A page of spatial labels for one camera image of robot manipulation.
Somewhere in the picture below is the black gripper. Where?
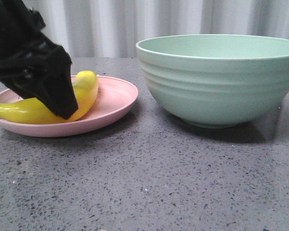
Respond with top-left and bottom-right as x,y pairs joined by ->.
0,0 -> 79,119

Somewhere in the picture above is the yellow banana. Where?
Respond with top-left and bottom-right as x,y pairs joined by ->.
0,71 -> 99,124

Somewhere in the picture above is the pink plate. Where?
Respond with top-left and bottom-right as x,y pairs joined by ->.
0,76 -> 138,137

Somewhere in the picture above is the green bowl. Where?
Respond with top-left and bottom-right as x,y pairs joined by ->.
136,34 -> 289,128

